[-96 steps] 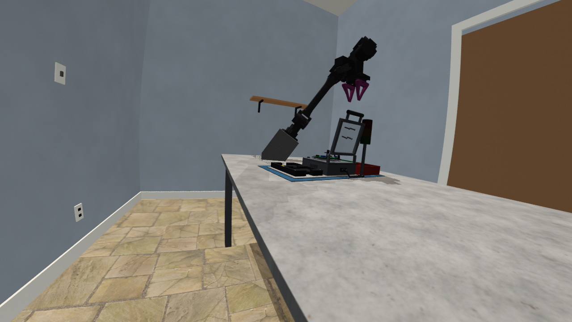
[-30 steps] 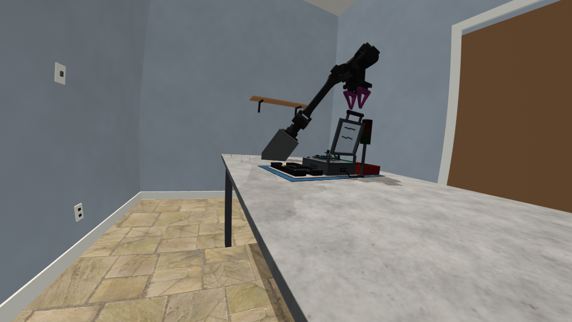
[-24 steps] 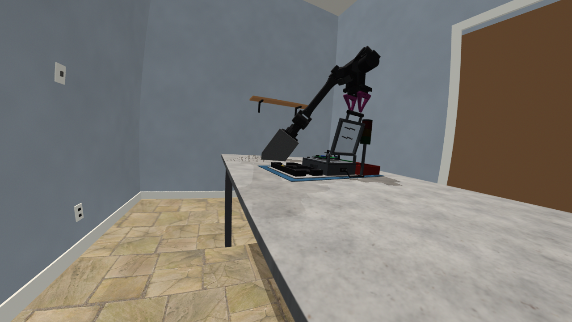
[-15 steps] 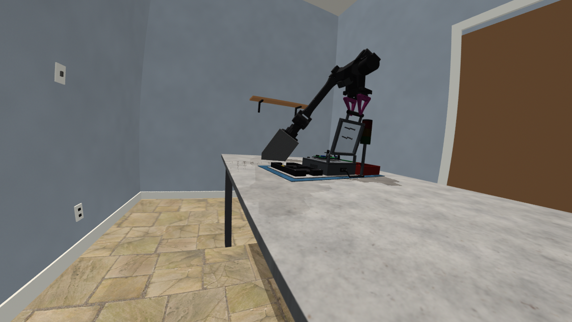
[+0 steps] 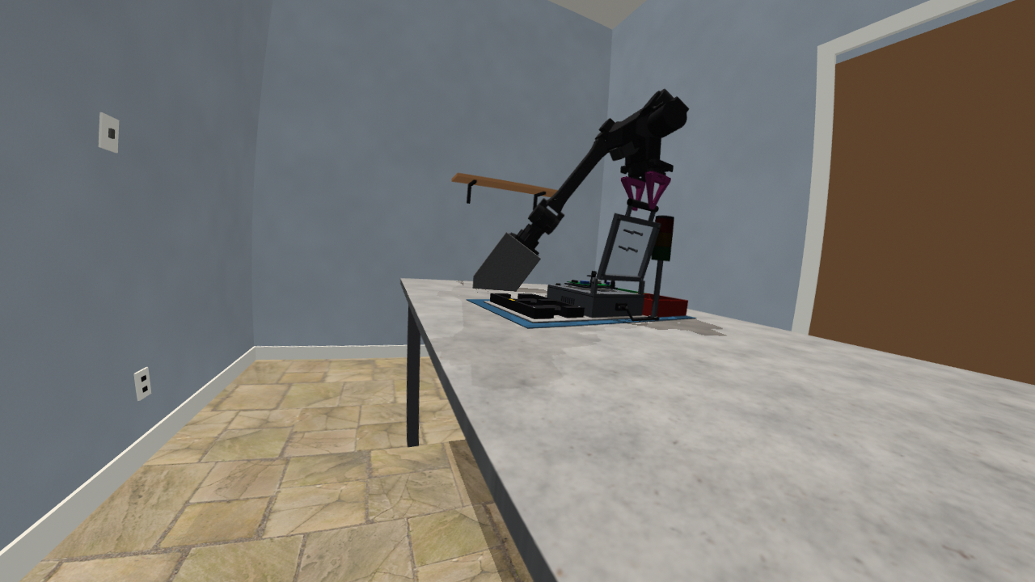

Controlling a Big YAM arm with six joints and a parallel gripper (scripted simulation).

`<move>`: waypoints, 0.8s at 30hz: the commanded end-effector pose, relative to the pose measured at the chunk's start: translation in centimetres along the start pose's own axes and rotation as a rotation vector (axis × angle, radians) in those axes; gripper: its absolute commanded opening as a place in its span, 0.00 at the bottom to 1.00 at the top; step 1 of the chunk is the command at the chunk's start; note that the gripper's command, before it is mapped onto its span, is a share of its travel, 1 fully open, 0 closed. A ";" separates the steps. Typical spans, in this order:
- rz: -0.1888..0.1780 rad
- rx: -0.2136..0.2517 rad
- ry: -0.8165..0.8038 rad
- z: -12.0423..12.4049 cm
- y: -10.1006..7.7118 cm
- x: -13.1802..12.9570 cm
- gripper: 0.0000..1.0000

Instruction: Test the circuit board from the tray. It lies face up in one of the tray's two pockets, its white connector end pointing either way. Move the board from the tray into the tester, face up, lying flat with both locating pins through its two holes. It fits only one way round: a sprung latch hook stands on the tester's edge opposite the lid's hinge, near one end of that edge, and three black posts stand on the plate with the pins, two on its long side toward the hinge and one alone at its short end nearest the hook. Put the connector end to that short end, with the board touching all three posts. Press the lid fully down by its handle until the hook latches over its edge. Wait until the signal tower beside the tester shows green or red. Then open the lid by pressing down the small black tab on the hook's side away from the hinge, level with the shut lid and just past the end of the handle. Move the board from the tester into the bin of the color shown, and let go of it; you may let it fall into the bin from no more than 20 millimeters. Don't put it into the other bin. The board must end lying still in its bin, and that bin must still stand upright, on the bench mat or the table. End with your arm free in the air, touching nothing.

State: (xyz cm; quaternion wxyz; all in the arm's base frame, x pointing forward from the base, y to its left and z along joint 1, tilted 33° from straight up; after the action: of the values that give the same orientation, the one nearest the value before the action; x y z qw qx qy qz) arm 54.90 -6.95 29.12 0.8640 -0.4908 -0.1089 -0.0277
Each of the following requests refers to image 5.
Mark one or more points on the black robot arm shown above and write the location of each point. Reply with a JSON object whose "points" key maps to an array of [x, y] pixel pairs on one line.
{"points": [[663, 119]]}

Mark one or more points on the red bin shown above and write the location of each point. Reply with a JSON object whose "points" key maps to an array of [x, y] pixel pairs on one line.
{"points": [[667, 306]]}

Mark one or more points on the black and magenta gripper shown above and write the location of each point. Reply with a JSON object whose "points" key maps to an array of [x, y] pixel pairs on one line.
{"points": [[653, 171]]}

